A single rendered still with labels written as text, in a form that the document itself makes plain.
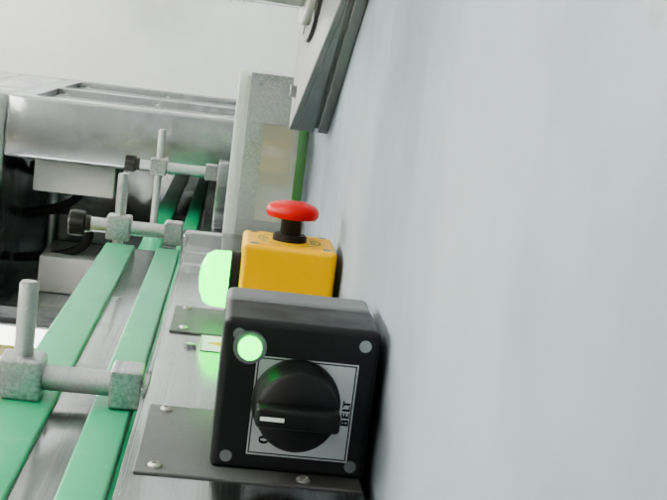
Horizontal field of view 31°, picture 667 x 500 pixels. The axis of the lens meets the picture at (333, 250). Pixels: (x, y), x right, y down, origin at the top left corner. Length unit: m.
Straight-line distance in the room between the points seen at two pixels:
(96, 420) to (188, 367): 0.09
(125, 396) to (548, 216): 0.46
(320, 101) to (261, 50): 3.81
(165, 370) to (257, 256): 0.14
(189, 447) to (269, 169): 0.76
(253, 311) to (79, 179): 1.70
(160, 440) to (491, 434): 0.31
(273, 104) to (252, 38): 3.56
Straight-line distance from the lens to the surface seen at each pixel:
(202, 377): 0.79
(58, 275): 2.38
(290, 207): 0.91
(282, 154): 1.39
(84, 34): 4.98
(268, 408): 0.59
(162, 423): 0.69
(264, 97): 1.38
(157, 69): 4.95
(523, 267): 0.37
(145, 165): 2.00
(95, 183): 2.32
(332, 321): 0.63
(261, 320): 0.62
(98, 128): 2.21
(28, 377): 0.78
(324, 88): 1.11
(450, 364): 0.47
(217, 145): 2.20
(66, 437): 0.73
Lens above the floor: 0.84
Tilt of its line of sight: 5 degrees down
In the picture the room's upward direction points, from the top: 84 degrees counter-clockwise
